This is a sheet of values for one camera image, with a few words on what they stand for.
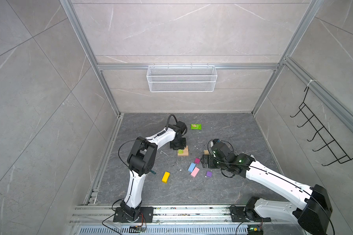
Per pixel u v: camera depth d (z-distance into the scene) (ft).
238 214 2.40
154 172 2.89
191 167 2.94
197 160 3.03
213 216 2.41
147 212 2.43
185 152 3.13
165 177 2.75
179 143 2.87
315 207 1.26
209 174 2.88
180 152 3.09
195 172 2.88
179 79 3.30
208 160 2.30
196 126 3.62
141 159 1.79
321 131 2.22
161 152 3.21
